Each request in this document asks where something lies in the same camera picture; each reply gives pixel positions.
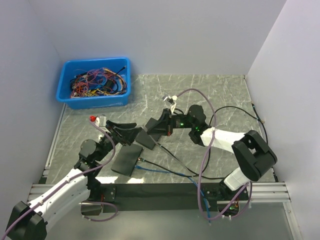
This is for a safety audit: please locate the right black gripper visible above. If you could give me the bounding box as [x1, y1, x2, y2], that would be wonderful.
[147, 108, 196, 137]

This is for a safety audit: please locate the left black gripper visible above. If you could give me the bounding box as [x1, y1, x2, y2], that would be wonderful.
[95, 119, 143, 162]

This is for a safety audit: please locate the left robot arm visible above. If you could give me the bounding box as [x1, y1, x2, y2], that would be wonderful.
[2, 120, 142, 240]

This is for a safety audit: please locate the tangled coloured wires bundle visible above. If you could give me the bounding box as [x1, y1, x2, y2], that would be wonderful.
[68, 66, 128, 99]

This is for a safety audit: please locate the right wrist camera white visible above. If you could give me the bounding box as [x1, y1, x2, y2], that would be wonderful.
[162, 95, 178, 114]

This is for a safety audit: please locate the black network switch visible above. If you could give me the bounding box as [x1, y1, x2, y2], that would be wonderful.
[135, 117, 161, 150]
[111, 144, 143, 177]

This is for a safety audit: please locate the black ethernet cable short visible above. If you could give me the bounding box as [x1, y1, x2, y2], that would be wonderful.
[138, 157, 223, 180]

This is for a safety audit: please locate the aluminium rail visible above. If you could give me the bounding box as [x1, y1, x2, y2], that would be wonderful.
[27, 182, 291, 203]

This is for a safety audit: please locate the blue plastic bin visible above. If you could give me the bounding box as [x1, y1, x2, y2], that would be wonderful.
[56, 57, 131, 110]

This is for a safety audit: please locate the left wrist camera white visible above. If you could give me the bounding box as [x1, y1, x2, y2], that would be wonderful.
[89, 115, 107, 128]

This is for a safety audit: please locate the grey ethernet cable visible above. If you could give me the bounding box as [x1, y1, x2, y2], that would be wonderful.
[152, 139, 201, 177]

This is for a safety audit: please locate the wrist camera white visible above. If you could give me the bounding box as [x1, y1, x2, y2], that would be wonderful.
[162, 95, 178, 114]
[89, 115, 107, 128]

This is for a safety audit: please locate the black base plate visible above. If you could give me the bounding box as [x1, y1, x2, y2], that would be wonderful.
[101, 182, 249, 212]

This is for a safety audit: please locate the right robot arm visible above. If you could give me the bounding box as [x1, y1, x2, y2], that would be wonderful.
[147, 104, 278, 200]

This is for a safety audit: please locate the blue ethernet cable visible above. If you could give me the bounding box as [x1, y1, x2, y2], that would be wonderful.
[134, 164, 213, 223]

